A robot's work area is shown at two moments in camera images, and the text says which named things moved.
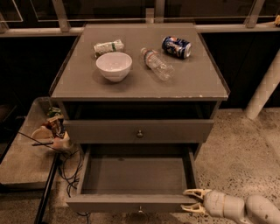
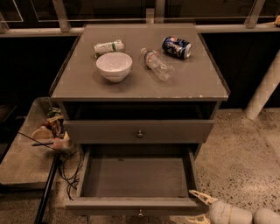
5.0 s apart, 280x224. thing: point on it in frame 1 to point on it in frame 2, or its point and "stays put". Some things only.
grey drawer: (135, 178) stays put
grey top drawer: (138, 130) stays put
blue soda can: (177, 46) stays put
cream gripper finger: (195, 207) to (204, 219)
